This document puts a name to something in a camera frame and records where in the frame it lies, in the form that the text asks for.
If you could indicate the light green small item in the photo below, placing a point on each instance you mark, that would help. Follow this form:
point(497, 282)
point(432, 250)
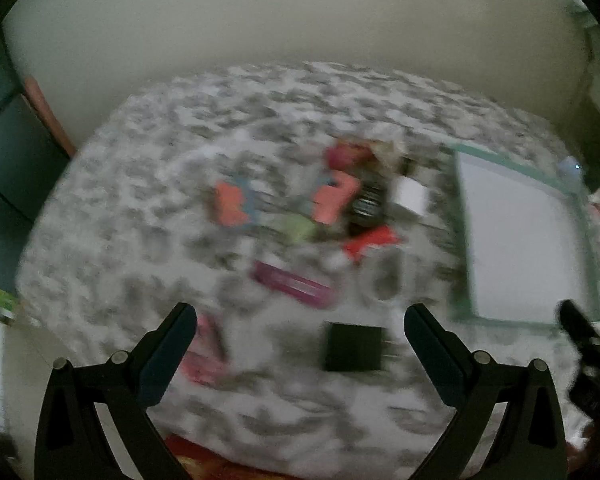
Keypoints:
point(295, 227)

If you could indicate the white night light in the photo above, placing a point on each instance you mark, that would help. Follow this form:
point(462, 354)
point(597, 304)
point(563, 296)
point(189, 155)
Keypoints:
point(570, 169)

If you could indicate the salmon pink block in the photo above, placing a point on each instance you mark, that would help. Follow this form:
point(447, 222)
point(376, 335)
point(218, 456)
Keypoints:
point(335, 197)

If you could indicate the white charger block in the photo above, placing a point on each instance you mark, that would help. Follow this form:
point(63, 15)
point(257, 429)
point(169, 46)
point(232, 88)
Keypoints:
point(409, 196)

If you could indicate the grey floral bedspread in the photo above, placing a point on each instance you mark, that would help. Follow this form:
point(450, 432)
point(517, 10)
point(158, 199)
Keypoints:
point(130, 185)

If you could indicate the white smartwatch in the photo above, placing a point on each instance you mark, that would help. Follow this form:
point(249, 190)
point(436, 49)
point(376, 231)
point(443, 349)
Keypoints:
point(380, 280)

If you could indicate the black charger block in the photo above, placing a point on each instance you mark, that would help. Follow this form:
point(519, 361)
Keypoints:
point(354, 347)

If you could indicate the white tray with teal rim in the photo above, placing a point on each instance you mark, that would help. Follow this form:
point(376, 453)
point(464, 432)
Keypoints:
point(520, 240)

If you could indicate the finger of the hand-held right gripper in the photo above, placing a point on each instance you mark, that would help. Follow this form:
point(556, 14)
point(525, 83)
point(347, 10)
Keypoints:
point(580, 327)

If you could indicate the red and white plug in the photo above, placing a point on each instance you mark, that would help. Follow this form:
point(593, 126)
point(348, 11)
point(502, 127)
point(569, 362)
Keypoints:
point(370, 241)

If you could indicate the black toy car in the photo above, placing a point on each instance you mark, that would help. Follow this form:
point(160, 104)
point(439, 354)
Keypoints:
point(367, 205)

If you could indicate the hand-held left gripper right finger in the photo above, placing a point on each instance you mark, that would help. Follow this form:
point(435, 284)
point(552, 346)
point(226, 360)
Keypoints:
point(437, 360)

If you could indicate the magenta flat case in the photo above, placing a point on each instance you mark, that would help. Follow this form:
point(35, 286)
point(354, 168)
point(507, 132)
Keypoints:
point(292, 282)

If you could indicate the wooden bed frame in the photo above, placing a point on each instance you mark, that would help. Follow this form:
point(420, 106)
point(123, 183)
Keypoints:
point(47, 110)

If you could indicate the red patterned cloth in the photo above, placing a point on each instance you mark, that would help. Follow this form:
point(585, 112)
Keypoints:
point(215, 460)

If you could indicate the dark cabinet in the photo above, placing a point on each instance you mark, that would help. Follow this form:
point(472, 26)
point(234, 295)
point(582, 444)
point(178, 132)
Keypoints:
point(5, 160)

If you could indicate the brown and pink toy dog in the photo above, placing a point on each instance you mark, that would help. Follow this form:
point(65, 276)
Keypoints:
point(347, 156)

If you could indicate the pink flat packet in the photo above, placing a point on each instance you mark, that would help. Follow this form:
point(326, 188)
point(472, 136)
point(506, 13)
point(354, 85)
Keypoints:
point(207, 355)

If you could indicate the orange and blue toy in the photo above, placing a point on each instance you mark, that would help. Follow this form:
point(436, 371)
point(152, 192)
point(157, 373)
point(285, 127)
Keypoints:
point(230, 205)

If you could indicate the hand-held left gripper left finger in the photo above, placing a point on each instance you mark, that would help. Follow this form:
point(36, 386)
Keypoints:
point(167, 355)

